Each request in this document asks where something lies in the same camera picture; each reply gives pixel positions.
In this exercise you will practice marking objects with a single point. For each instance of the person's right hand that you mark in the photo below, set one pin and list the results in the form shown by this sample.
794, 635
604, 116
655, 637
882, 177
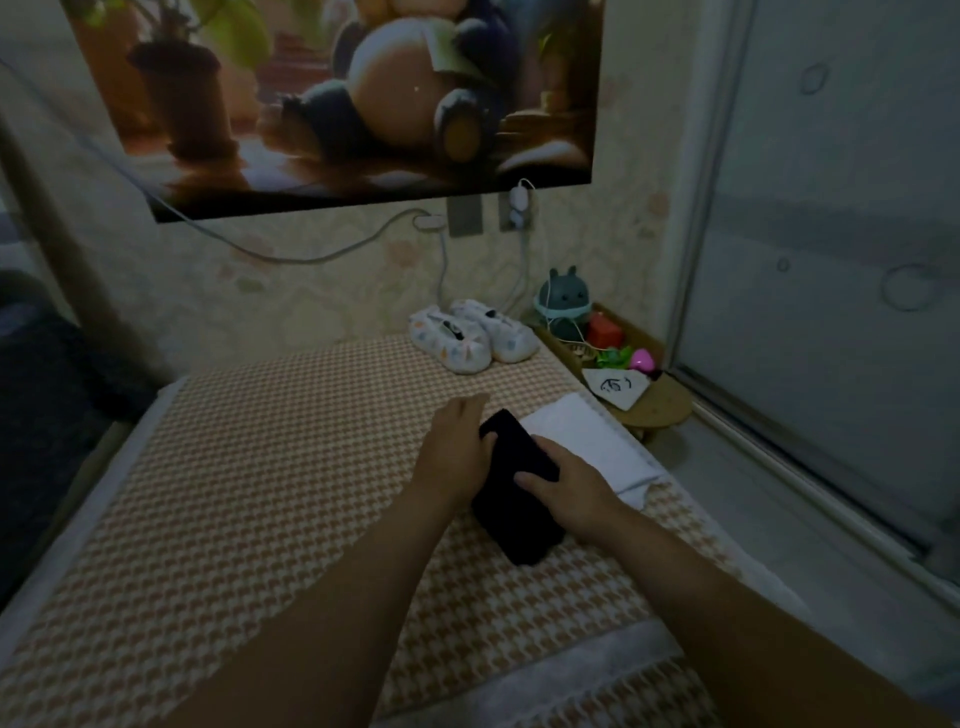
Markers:
570, 488

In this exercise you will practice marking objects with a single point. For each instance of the person's left hand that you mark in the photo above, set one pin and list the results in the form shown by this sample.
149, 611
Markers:
455, 450

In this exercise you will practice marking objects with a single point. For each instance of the white polo shirt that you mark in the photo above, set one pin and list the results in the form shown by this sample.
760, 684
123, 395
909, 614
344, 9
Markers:
600, 443

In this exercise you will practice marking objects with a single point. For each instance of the black tree print t-shirt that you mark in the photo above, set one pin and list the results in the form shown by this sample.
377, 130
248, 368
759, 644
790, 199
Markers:
510, 518

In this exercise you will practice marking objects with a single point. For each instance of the white printed slipper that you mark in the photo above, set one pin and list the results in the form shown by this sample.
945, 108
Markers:
503, 330
453, 342

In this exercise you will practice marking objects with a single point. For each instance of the person's left forearm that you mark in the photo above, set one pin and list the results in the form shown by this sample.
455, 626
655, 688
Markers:
315, 630

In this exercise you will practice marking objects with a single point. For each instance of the person's right forearm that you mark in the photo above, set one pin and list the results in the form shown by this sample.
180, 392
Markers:
750, 630

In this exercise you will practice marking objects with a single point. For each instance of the white printed card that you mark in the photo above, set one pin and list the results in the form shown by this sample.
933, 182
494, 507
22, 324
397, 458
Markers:
617, 387

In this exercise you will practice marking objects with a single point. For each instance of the wooden bedside tray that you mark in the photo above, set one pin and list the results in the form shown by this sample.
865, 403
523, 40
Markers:
668, 405

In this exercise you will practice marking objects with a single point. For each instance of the green toy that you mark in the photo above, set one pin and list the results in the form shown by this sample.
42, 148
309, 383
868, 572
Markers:
612, 357

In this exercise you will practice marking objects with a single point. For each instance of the pink ball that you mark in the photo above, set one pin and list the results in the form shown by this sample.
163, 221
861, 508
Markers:
644, 360

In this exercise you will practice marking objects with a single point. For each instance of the red toy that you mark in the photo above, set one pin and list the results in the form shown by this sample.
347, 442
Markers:
605, 330

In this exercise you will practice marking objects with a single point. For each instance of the teal round bunny lamp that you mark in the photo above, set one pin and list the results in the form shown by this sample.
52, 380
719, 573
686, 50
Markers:
564, 297

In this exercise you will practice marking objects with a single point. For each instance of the white charger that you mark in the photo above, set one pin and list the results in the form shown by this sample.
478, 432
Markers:
521, 206

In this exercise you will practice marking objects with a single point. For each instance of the grey sliding door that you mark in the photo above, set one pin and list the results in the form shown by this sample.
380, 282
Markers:
825, 240

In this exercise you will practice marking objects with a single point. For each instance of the dark patterned bed cover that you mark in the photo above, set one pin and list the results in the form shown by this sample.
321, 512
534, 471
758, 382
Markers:
53, 420

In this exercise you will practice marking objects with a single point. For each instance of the white wall plug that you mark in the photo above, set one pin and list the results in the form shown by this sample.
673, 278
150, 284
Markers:
429, 221

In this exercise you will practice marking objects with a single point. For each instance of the grey wall socket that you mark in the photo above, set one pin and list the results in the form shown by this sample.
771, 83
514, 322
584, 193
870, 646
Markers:
465, 215

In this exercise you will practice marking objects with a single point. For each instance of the cartoon bear wall poster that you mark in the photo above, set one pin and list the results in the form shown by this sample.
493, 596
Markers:
345, 90

